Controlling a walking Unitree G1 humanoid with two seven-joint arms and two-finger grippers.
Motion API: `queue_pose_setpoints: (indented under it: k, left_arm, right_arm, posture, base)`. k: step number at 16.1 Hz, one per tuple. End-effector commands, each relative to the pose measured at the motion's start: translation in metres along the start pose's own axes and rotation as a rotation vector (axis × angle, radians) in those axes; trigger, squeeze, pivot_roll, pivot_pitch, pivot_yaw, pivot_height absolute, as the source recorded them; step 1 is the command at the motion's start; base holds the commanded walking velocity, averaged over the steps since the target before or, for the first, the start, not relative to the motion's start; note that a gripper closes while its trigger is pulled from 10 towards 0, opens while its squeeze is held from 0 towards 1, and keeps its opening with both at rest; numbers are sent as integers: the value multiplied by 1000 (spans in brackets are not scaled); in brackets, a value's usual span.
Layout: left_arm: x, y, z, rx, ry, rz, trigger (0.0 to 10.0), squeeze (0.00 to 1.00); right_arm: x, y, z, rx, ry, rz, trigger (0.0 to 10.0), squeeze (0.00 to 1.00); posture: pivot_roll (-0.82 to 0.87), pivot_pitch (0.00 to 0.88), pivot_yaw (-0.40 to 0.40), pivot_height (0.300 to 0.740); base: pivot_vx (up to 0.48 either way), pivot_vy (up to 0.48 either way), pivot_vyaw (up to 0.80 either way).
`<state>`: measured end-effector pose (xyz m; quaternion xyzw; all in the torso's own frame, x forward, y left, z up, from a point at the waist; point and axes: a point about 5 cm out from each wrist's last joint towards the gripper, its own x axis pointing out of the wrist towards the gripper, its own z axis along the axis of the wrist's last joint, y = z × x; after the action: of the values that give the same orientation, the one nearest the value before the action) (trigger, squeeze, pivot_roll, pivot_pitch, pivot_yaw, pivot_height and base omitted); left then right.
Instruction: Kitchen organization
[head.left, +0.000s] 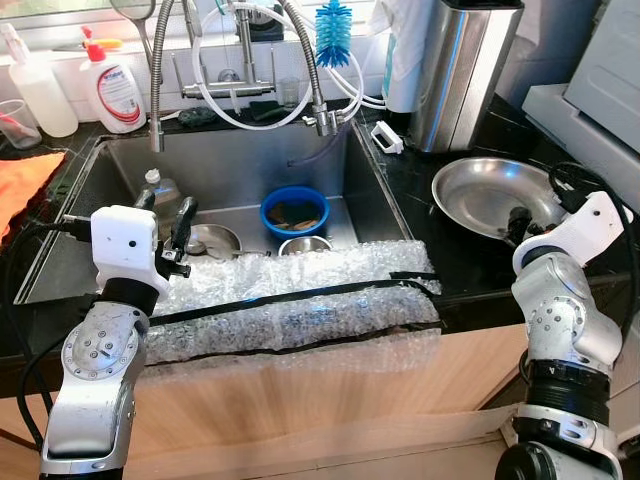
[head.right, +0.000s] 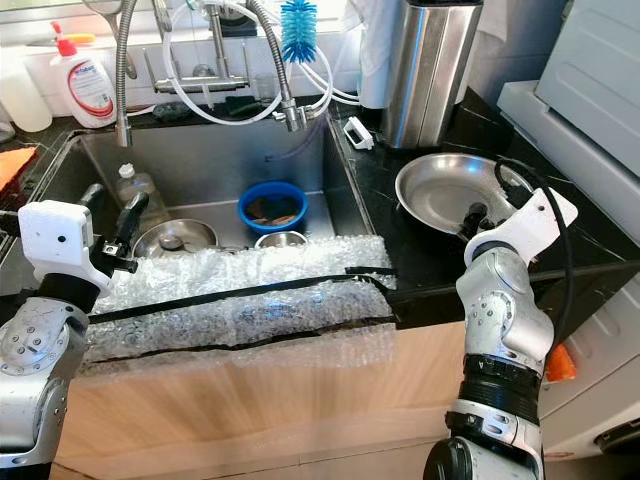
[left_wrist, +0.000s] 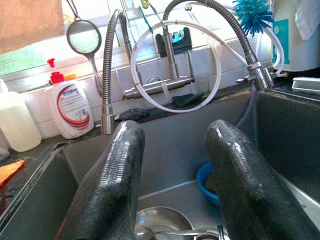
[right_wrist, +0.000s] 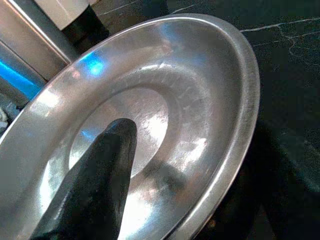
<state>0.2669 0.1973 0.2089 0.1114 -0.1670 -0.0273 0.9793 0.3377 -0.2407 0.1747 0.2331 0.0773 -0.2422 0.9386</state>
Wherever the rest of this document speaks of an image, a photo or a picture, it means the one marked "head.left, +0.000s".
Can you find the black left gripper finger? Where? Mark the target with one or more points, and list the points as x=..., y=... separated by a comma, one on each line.
x=184, y=222
x=146, y=200

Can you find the clear plastic bottle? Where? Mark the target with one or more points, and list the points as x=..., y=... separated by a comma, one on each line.
x=166, y=190

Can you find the round stainless steel bowl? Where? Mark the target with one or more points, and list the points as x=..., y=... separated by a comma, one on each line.
x=305, y=246

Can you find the large round steel plate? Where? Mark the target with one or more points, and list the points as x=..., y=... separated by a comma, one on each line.
x=480, y=195

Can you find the stainless steel sink basin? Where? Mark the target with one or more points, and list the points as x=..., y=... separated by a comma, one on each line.
x=240, y=165

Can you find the dark green scouring pad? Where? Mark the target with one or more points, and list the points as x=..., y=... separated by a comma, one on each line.
x=198, y=117

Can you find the blue plastic bowl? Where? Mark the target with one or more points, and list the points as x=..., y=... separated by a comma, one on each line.
x=290, y=232

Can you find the white soap bottle red pump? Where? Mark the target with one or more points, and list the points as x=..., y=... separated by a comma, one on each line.
x=118, y=95

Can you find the brown food scraps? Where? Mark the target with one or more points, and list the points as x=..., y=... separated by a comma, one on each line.
x=296, y=213

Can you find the orange cloth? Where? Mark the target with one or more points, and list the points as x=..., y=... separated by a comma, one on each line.
x=25, y=185

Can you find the clear bubble wrap padding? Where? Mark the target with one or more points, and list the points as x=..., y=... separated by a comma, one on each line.
x=300, y=280

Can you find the chrome sink tap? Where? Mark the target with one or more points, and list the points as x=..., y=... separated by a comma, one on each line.
x=230, y=90

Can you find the looped white plastic tube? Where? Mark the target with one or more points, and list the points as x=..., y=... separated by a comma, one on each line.
x=195, y=70

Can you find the translucent white plastic bottle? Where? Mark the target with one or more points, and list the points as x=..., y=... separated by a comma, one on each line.
x=45, y=100

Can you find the clear plastic cup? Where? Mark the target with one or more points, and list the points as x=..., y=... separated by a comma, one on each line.
x=22, y=130

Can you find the tall stainless steel canister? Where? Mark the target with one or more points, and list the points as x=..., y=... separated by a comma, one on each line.
x=455, y=85

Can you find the small white ridged device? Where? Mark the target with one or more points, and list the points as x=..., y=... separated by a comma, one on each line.
x=388, y=138

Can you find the small clear glass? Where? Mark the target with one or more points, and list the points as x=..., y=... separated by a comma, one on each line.
x=289, y=92

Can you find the white countertop appliance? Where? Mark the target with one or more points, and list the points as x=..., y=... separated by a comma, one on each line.
x=600, y=70

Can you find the white water filter teal label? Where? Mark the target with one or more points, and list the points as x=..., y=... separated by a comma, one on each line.
x=400, y=80

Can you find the metal mesh strainer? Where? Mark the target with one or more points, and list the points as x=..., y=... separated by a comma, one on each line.
x=133, y=8

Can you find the thin white water tubes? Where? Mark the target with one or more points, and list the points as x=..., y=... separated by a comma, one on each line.
x=360, y=95

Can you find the light wooden cabinet front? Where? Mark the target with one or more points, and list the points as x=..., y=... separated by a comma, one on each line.
x=320, y=410

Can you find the blue bristle bottle brush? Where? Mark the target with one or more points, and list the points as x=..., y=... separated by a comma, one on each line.
x=334, y=35

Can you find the white cloth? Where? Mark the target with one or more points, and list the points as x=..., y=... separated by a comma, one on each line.
x=400, y=12

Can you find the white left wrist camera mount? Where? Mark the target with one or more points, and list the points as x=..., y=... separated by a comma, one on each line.
x=125, y=245

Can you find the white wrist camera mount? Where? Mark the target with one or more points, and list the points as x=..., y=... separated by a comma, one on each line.
x=585, y=230
x=125, y=245

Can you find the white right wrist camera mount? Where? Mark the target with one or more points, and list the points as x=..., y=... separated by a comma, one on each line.
x=585, y=230

